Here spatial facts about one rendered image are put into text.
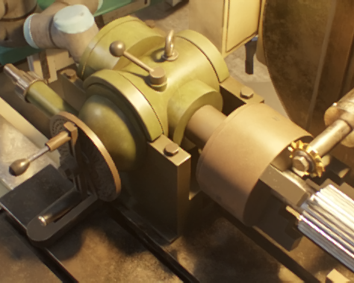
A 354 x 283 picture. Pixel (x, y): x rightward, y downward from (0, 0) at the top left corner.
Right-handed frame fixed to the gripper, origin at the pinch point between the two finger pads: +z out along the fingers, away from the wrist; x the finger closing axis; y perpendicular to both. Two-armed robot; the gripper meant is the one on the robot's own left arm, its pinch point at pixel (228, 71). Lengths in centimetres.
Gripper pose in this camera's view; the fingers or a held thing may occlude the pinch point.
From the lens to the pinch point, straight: 201.8
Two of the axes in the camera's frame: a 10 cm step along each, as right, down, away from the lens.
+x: 9.1, -2.3, 3.5
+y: 4.1, 3.6, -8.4
